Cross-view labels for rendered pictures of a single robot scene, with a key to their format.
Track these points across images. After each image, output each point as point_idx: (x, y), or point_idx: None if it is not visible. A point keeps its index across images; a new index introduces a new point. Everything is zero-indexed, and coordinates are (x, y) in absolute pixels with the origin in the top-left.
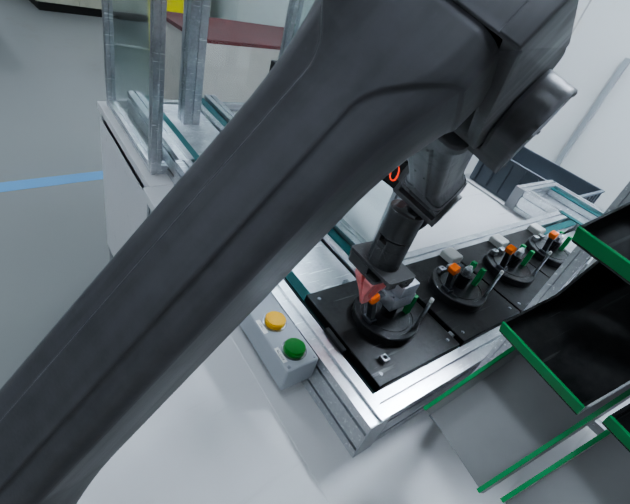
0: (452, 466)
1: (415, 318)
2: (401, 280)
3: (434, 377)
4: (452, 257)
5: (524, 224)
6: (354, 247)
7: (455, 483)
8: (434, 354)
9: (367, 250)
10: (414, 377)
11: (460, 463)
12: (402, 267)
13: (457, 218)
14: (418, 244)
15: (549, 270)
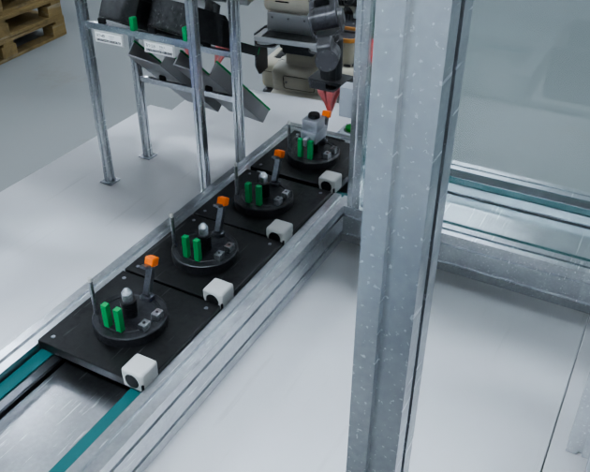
0: (229, 168)
1: (291, 155)
2: (315, 72)
3: (262, 149)
4: (278, 219)
5: (155, 397)
6: (351, 76)
7: (227, 163)
8: (267, 154)
9: (343, 77)
10: (275, 144)
11: (225, 169)
12: (317, 78)
13: (281, 449)
14: (323, 326)
15: (138, 288)
